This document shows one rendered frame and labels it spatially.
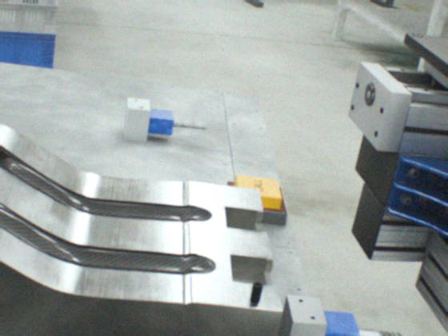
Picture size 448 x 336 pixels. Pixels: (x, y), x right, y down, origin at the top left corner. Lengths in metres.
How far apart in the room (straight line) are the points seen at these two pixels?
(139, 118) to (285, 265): 0.40
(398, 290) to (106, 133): 1.54
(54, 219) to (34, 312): 0.12
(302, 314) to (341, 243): 2.02
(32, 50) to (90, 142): 2.72
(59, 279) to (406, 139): 0.58
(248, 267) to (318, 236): 2.02
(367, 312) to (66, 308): 1.81
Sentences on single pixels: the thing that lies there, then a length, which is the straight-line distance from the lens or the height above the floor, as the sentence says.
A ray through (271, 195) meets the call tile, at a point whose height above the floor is 0.84.
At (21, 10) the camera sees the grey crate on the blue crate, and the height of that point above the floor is 0.32.
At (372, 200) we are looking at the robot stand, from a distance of 1.24.
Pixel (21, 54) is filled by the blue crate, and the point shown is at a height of 0.11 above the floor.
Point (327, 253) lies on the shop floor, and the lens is 2.77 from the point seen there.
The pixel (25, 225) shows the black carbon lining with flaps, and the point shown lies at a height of 0.90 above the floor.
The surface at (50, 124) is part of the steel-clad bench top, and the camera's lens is 1.33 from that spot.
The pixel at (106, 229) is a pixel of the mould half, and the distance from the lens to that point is 0.86.
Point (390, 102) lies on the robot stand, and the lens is 1.13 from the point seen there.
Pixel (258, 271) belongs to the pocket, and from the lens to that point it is 0.85.
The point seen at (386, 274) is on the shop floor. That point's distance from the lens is 2.74.
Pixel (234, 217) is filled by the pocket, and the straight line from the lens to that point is 0.94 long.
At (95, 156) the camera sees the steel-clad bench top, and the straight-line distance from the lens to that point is 1.23.
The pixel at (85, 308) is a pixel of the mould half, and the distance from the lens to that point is 0.76.
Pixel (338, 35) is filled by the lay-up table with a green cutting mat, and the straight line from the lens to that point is 5.63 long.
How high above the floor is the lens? 1.30
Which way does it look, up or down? 24 degrees down
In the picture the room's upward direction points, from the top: 10 degrees clockwise
